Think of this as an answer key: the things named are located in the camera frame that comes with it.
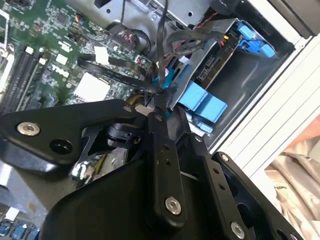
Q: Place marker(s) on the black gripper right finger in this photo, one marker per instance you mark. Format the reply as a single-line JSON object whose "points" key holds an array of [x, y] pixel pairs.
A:
{"points": [[215, 180]]}

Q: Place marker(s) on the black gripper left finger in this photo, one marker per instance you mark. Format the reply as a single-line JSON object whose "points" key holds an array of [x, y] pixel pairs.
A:
{"points": [[165, 175]]}

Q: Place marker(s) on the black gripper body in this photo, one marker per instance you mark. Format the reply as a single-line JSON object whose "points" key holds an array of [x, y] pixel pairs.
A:
{"points": [[105, 212]]}

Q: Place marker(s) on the hard disk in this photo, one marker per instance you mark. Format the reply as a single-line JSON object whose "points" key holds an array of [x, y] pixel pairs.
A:
{"points": [[200, 100]]}

